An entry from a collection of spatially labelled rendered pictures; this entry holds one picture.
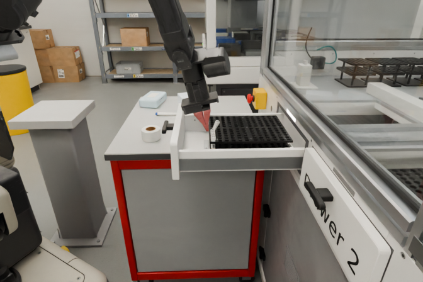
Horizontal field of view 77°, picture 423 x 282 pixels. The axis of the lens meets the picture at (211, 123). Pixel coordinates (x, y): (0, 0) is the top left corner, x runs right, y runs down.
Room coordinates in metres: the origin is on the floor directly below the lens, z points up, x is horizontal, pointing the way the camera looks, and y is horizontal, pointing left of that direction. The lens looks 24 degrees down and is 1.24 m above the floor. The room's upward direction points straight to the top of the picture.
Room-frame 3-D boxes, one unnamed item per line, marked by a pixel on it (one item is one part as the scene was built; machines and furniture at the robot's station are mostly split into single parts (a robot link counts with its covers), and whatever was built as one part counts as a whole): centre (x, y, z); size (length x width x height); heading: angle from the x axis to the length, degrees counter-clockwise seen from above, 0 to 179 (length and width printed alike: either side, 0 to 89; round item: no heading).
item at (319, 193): (0.41, -0.21, 0.91); 0.07 x 0.04 x 0.01; 2
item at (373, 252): (0.41, -0.23, 0.87); 0.29 x 0.02 x 0.11; 2
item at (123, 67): (4.60, 1.40, 0.22); 0.40 x 0.30 x 0.17; 92
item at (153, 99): (1.31, 0.30, 0.78); 0.15 x 0.10 x 0.04; 169
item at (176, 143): (0.71, 0.10, 0.87); 0.29 x 0.02 x 0.11; 2
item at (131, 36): (4.61, 1.25, 0.72); 0.41 x 0.32 x 0.28; 92
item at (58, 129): (1.22, 0.76, 0.38); 0.30 x 0.30 x 0.76; 2
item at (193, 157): (0.72, -0.11, 0.86); 0.40 x 0.26 x 0.06; 92
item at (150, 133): (0.92, 0.23, 0.78); 0.07 x 0.07 x 0.04
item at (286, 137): (0.72, -0.10, 0.87); 0.22 x 0.18 x 0.06; 92
